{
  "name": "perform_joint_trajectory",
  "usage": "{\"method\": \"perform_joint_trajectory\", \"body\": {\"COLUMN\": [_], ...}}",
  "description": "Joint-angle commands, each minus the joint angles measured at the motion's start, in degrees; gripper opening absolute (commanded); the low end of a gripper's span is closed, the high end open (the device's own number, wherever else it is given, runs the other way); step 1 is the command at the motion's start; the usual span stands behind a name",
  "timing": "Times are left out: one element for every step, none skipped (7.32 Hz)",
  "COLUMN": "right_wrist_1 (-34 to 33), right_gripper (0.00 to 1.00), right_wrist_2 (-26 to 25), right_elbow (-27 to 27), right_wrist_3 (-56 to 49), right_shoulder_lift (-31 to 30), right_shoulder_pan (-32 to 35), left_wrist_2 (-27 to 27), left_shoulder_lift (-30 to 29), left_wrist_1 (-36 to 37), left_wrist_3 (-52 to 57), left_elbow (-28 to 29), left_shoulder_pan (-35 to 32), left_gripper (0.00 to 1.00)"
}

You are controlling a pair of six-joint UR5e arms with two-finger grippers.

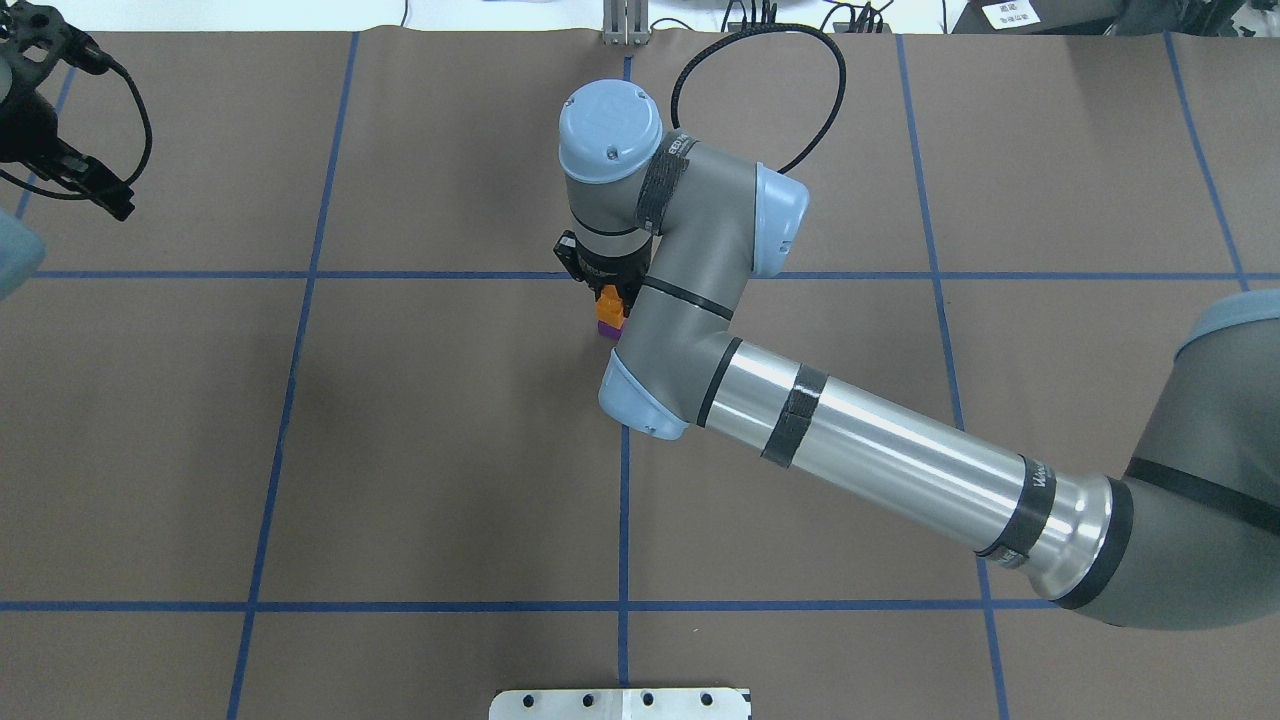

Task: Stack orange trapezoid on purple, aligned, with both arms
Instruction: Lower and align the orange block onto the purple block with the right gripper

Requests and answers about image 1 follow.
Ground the blue tape far crosswise line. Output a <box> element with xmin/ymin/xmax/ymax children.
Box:
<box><xmin>1</xmin><ymin>598</ymin><xmax>1055</xmax><ymax>614</ymax></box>

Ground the grey camera post bracket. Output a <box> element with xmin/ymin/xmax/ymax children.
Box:
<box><xmin>602</xmin><ymin>0</ymin><xmax>652</xmax><ymax>47</ymax></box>

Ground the purple trapezoid block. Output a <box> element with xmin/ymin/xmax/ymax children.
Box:
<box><xmin>596</xmin><ymin>322</ymin><xmax>623</xmax><ymax>342</ymax></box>

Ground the blue tape line right lengthwise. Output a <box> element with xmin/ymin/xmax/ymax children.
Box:
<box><xmin>893</xmin><ymin>35</ymin><xmax>1011</xmax><ymax>719</ymax></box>

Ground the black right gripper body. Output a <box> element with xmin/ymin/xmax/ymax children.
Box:
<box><xmin>553</xmin><ymin>231</ymin><xmax>646</xmax><ymax>306</ymax></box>

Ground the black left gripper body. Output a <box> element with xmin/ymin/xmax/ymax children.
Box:
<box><xmin>1</xmin><ymin>1</ymin><xmax>81</xmax><ymax>163</ymax></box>

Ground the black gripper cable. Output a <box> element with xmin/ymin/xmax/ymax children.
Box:
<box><xmin>0</xmin><ymin>35</ymin><xmax>154</xmax><ymax>201</ymax></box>
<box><xmin>668</xmin><ymin>22</ymin><xmax>849</xmax><ymax>177</ymax></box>

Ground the blue tape outer right line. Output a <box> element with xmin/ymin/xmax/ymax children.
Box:
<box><xmin>1162</xmin><ymin>31</ymin><xmax>1251</xmax><ymax>292</ymax></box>

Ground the orange trapezoid block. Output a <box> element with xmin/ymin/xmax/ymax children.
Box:
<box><xmin>595</xmin><ymin>284</ymin><xmax>626</xmax><ymax>329</ymax></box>

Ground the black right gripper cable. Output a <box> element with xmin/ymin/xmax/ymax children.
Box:
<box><xmin>668</xmin><ymin>22</ymin><xmax>849</xmax><ymax>177</ymax></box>

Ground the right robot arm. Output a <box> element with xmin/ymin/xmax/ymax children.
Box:
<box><xmin>556</xmin><ymin>79</ymin><xmax>1279</xmax><ymax>632</ymax></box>

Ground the blue tape line crosswise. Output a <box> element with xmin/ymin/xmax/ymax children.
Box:
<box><xmin>35</xmin><ymin>270</ymin><xmax>1277</xmax><ymax>284</ymax></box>

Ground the blue tape centre line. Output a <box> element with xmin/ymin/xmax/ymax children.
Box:
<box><xmin>616</xmin><ymin>55</ymin><xmax>635</xmax><ymax>687</ymax></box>

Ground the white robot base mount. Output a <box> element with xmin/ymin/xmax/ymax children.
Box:
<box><xmin>488</xmin><ymin>687</ymin><xmax>753</xmax><ymax>719</ymax></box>

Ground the blue tape line lengthwise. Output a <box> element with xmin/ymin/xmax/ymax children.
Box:
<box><xmin>225</xmin><ymin>31</ymin><xmax>362</xmax><ymax>719</ymax></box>
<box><xmin>893</xmin><ymin>35</ymin><xmax>1011</xmax><ymax>719</ymax></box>

